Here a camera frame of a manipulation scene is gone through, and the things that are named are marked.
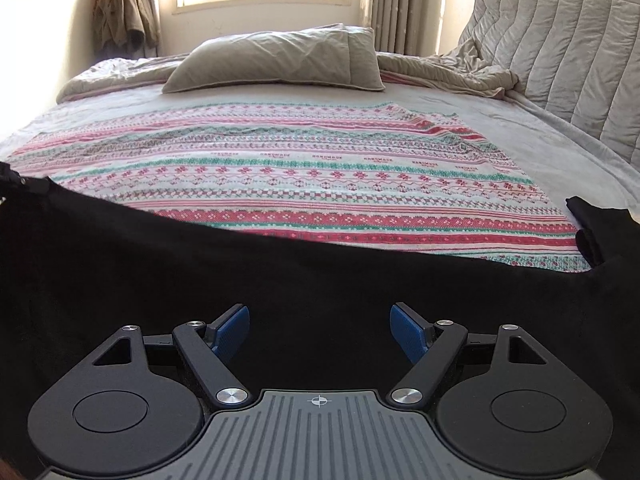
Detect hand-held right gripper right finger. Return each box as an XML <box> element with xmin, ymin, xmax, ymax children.
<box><xmin>390</xmin><ymin>302</ymin><xmax>549</xmax><ymax>408</ymax></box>

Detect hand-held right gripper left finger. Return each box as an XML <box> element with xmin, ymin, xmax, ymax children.
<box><xmin>92</xmin><ymin>303</ymin><xmax>251</xmax><ymax>408</ymax></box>

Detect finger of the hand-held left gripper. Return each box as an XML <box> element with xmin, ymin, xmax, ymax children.
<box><xmin>0</xmin><ymin>162</ymin><xmax>26</xmax><ymax>196</ymax></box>

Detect black pants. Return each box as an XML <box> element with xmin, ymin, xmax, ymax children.
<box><xmin>0</xmin><ymin>162</ymin><xmax>640</xmax><ymax>461</ymax></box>

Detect white crumpled quilt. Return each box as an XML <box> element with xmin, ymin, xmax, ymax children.
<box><xmin>56</xmin><ymin>54</ymin><xmax>193</xmax><ymax>103</ymax></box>

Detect printed red green blanket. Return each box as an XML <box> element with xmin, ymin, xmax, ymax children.
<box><xmin>2</xmin><ymin>101</ymin><xmax>596</xmax><ymax>273</ymax></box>

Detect hanging beige coat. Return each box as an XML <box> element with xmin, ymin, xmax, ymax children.
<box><xmin>92</xmin><ymin>0</ymin><xmax>162</xmax><ymax>58</ymax></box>

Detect beige crumpled duvet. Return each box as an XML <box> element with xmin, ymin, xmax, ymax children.
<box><xmin>375</xmin><ymin>40</ymin><xmax>521</xmax><ymax>100</ymax></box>

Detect grey pillow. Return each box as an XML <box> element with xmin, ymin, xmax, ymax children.
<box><xmin>161</xmin><ymin>26</ymin><xmax>387</xmax><ymax>94</ymax></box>

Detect grey quilted headboard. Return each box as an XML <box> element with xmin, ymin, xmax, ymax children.
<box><xmin>457</xmin><ymin>0</ymin><xmax>640</xmax><ymax>171</ymax></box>

